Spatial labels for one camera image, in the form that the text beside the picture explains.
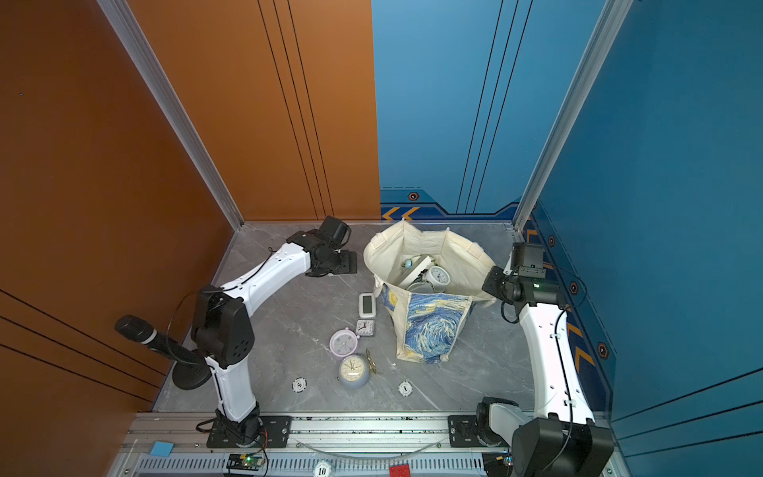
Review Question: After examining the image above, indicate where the cream canvas bag blue print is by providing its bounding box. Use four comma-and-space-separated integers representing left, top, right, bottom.
364, 222, 496, 364

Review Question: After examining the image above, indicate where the white round alarm clock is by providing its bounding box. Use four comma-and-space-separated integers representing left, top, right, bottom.
424, 266, 451, 293

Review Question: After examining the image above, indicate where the brown rectangular mirror clock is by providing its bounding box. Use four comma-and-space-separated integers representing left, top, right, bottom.
397, 254, 433, 288

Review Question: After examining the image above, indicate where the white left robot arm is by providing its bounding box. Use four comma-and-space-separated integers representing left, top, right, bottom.
191, 216, 358, 447

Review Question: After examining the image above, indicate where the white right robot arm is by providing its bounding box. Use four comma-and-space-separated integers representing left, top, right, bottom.
476, 242, 615, 476

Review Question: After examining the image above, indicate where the small white digital clock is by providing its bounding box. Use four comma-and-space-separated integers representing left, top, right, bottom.
358, 292, 377, 319

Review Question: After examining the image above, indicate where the small black square clock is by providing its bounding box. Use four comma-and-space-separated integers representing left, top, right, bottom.
355, 319, 376, 337

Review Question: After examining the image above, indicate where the pink round alarm clock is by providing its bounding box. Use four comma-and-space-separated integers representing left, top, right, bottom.
329, 328, 360, 359

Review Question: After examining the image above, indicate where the blue beige-face alarm clock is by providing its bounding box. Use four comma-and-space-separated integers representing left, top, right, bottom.
338, 355, 371, 390

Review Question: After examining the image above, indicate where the left white round marker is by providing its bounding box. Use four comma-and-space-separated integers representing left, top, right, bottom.
291, 377, 307, 394

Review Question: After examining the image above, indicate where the white round marker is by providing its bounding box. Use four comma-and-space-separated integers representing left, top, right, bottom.
397, 381, 413, 397
291, 377, 307, 394

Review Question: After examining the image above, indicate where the right white round marker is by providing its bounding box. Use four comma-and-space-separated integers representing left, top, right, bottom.
397, 381, 413, 397

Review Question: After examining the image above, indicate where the black microphone on stand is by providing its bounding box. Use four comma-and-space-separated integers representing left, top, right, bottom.
114, 315, 212, 391

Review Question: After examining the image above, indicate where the white number ten tag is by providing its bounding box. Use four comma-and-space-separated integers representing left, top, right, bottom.
313, 460, 335, 477

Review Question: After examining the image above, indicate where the red block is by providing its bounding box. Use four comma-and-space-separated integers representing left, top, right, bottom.
389, 464, 411, 477

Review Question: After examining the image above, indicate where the green circuit board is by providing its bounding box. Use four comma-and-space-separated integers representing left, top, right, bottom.
226, 453, 269, 475

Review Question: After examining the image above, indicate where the blue sticky pad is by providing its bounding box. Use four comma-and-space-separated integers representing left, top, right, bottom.
149, 441, 175, 458

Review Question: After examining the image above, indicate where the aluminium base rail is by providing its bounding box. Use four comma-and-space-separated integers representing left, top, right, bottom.
109, 411, 512, 476

